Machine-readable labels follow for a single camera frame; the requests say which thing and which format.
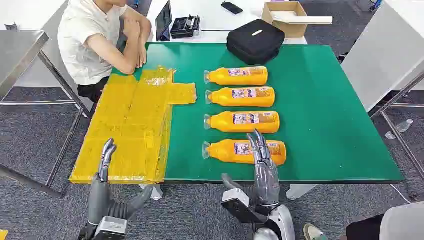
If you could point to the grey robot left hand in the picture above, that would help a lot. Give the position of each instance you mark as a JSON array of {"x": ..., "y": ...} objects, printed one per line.
[{"x": 99, "y": 198}]

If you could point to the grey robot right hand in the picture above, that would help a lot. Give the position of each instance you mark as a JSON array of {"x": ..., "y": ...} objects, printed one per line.
[{"x": 266, "y": 182}]

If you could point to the orange drink bottle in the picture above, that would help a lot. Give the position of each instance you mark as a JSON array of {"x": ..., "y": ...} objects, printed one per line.
[
  {"x": 228, "y": 151},
  {"x": 243, "y": 97},
  {"x": 238, "y": 76},
  {"x": 245, "y": 122}
]

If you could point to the white table leg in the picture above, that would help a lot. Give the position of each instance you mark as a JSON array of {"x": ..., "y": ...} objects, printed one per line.
[
  {"x": 299, "y": 191},
  {"x": 155, "y": 192}
]

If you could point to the yellow plastic sheet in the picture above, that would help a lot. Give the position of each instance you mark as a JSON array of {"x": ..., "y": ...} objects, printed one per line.
[{"x": 126, "y": 126}]

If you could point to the green table mat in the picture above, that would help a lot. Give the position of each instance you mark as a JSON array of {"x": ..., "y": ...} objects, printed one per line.
[{"x": 314, "y": 109}]

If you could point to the small yellow object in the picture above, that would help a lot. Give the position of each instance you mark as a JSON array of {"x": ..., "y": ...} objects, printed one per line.
[{"x": 2, "y": 234}]

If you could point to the person beside robot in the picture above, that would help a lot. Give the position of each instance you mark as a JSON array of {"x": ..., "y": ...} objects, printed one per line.
[{"x": 400, "y": 222}]

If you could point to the black zipper case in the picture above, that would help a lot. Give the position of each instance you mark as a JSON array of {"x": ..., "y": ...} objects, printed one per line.
[{"x": 255, "y": 41}]

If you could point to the clear plastic water bottle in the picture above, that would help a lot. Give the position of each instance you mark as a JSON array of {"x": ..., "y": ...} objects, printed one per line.
[{"x": 400, "y": 128}]

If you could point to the seated person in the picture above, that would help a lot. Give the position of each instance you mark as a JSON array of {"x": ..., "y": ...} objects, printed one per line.
[{"x": 82, "y": 43}]

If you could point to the open cardboard box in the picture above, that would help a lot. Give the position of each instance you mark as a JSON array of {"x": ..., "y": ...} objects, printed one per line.
[{"x": 285, "y": 24}]

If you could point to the steel bench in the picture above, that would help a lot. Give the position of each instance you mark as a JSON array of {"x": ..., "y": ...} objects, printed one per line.
[{"x": 20, "y": 56}]

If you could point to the white sheet in cardboard box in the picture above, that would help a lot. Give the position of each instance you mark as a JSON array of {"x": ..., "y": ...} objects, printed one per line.
[{"x": 304, "y": 19}]

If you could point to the white table with metal legs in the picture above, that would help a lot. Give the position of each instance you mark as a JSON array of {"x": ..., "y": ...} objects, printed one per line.
[{"x": 384, "y": 56}]

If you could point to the black plastic tray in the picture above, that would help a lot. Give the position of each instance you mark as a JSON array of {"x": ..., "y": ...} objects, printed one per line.
[{"x": 184, "y": 26}]

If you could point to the black smartphone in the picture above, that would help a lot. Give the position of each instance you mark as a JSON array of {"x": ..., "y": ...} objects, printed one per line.
[{"x": 232, "y": 7}]

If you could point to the white desk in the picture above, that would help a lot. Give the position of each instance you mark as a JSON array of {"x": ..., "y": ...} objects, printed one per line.
[{"x": 205, "y": 13}]

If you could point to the black tablet on stand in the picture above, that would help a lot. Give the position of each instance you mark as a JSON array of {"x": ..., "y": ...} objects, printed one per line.
[{"x": 163, "y": 21}]

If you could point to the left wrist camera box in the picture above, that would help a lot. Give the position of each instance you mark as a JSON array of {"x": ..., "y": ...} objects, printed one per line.
[{"x": 111, "y": 228}]

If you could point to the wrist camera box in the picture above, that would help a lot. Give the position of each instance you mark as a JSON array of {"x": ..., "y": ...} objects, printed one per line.
[
  {"x": 111, "y": 228},
  {"x": 240, "y": 205}
]

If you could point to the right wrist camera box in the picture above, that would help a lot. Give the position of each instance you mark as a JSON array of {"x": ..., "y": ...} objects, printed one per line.
[{"x": 240, "y": 205}]

